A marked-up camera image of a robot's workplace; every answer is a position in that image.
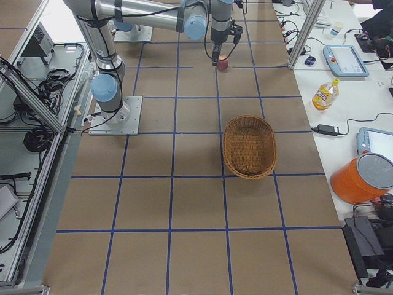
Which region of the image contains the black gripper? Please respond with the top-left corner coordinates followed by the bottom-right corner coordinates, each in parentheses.
top-left (210, 29), bottom-right (230, 66)

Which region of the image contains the red apple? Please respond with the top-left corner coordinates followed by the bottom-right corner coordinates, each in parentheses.
top-left (216, 55), bottom-right (229, 71)

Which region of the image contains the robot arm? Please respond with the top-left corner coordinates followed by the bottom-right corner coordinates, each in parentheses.
top-left (65, 1), bottom-right (243, 125)

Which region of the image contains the wicker basket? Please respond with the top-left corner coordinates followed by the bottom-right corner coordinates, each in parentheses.
top-left (224, 114), bottom-right (278, 180)

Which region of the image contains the dark blue checkered pouch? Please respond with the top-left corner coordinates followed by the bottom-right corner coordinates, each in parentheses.
top-left (304, 55), bottom-right (316, 66)

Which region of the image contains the orange drink bottle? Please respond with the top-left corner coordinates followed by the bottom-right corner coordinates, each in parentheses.
top-left (312, 78), bottom-right (340, 111)

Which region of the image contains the white paper cup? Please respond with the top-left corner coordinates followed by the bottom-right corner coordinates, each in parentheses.
top-left (329, 22), bottom-right (344, 37)

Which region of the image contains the far teach pendant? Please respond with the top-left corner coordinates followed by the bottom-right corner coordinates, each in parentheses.
top-left (322, 45), bottom-right (369, 78)

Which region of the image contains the teach pendant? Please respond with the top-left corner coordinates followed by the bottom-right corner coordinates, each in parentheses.
top-left (322, 45), bottom-right (369, 78)
top-left (357, 127), bottom-right (393, 161)

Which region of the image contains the black power adapter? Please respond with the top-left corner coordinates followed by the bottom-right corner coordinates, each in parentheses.
top-left (311, 124), bottom-right (340, 136)

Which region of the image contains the near teach pendant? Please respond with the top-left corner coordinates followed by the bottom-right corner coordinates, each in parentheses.
top-left (357, 127), bottom-right (393, 161)

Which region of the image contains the orange bucket with grey lid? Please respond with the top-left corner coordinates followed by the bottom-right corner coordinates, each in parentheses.
top-left (330, 152), bottom-right (392, 205)

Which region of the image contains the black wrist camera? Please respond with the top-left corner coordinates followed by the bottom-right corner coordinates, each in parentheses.
top-left (229, 20), bottom-right (243, 45)

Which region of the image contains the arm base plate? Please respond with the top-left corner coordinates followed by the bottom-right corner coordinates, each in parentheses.
top-left (88, 96), bottom-right (143, 136)
top-left (114, 25), bottom-right (153, 43)

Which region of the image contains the aluminium frame post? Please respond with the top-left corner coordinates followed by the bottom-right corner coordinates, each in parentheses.
top-left (287, 0), bottom-right (325, 70)

